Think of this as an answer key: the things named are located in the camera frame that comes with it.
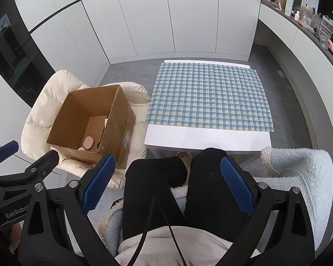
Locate brown cardboard box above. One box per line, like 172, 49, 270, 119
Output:
46, 84, 136, 170

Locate black glass cabinet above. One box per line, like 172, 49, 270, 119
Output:
0, 0, 61, 108

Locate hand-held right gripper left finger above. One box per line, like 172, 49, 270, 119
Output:
18, 153, 116, 266

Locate person's left hand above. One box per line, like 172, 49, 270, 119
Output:
8, 223, 22, 255

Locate cream top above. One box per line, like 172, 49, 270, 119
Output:
115, 226, 260, 266

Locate black cable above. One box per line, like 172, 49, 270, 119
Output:
126, 197, 188, 266

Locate white wall cabinets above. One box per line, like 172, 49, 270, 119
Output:
11, 0, 263, 75

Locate clear drawer organiser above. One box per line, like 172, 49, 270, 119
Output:
320, 15, 333, 38

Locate white table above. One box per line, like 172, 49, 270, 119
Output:
144, 59, 272, 156

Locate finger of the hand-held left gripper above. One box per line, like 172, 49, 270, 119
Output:
0, 141, 19, 176
6, 150, 60, 191

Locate light blue fleece jacket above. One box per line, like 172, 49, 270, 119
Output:
96, 145, 333, 258

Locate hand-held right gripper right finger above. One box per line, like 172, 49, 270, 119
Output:
220, 155, 315, 266

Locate cream padded armchair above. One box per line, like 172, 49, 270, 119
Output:
21, 69, 152, 189

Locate blue yellow checkered tablecloth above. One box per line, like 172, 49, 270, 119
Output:
146, 62, 275, 132

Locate white counter with dark top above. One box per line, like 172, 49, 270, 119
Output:
257, 1, 333, 156

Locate beige slipper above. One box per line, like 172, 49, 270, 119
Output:
175, 151, 193, 187

